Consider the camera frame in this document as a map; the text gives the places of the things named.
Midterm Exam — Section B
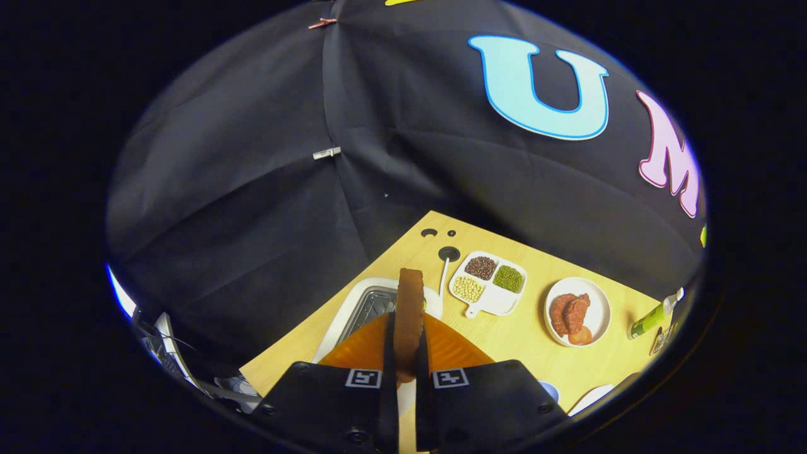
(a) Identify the round white plate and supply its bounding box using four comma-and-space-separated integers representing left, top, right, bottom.
543, 277, 612, 348

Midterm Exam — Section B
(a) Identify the toasted bread slice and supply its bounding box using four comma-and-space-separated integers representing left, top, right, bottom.
394, 268, 426, 383

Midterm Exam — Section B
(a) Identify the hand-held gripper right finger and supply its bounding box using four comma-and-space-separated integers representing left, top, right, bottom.
415, 313, 568, 452

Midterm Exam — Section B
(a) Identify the white divided bean dish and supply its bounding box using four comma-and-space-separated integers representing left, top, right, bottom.
448, 251, 528, 318

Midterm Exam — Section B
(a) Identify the brown meat steak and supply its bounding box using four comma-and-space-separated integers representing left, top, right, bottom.
549, 293, 591, 336

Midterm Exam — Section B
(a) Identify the metal wire basket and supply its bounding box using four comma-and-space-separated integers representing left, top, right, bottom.
649, 323, 678, 355

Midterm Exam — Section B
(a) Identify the black backdrop cloth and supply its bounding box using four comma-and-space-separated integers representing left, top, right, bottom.
106, 0, 708, 379

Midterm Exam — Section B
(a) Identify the green drink bottle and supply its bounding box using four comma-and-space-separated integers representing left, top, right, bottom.
627, 288, 685, 340

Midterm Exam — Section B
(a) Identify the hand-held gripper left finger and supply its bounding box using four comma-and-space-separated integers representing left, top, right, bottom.
262, 312, 399, 454

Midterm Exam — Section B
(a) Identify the white rectangular plate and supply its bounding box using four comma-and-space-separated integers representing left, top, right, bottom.
567, 383, 614, 417

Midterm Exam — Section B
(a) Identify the white toaster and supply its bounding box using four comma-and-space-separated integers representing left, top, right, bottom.
313, 277, 444, 417

